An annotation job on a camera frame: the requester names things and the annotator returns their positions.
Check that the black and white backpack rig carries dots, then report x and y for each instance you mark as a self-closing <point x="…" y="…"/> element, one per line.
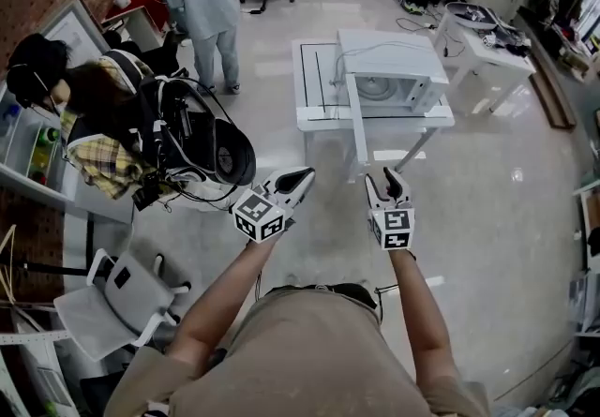
<point x="197" y="134"/>

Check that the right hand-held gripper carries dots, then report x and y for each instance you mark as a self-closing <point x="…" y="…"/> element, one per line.
<point x="394" y="227"/>

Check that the white microwave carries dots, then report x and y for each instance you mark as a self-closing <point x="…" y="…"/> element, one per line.
<point x="394" y="64"/>

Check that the small white table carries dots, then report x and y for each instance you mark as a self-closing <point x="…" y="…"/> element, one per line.
<point x="487" y="54"/>

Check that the white shelf unit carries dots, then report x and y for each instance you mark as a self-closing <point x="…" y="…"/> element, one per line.
<point x="28" y="148"/>

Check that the person's left forearm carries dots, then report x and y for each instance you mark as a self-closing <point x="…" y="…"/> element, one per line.
<point x="220" y="298"/>

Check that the person's beige shirt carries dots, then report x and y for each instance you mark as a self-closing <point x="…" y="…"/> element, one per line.
<point x="309" y="359"/>

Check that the white table with black lines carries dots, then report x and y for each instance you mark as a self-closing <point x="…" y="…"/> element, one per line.
<point x="319" y="110"/>

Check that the green bottle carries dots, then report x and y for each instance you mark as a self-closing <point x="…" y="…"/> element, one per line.
<point x="49" y="135"/>

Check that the white framed board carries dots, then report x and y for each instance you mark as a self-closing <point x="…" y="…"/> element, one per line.
<point x="70" y="35"/>

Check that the person's right forearm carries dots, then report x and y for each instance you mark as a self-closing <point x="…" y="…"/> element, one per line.
<point x="422" y="312"/>

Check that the long wooden bench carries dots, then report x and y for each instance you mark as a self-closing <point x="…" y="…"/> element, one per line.
<point x="546" y="73"/>

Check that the grey round rig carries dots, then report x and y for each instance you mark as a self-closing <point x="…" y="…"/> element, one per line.
<point x="471" y="14"/>

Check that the white microwave door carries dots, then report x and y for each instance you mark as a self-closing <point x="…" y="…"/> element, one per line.
<point x="358" y="124"/>

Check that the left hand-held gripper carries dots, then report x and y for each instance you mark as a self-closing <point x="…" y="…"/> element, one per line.
<point x="259" y="214"/>

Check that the white mesh office chair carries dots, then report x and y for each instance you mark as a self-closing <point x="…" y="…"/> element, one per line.
<point x="122" y="307"/>

